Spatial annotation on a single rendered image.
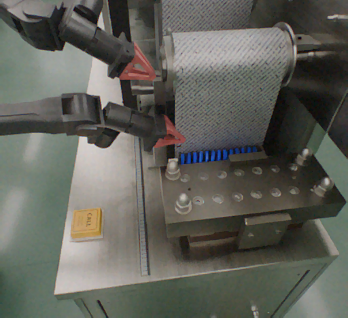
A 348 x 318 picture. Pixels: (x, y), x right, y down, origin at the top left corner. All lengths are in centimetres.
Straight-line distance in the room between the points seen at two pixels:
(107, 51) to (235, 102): 30
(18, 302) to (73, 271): 108
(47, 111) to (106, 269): 37
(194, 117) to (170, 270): 35
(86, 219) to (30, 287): 108
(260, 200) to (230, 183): 8
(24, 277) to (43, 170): 77
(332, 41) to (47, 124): 59
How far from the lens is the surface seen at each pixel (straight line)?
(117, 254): 72
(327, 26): 70
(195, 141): 70
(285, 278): 86
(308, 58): 72
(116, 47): 59
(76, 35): 58
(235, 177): 68
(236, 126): 70
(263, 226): 65
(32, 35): 62
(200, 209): 62
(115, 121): 60
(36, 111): 59
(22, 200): 214
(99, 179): 86
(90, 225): 74
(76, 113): 57
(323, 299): 179
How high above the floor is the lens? 154
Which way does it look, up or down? 43 degrees down
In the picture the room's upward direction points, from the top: straight up
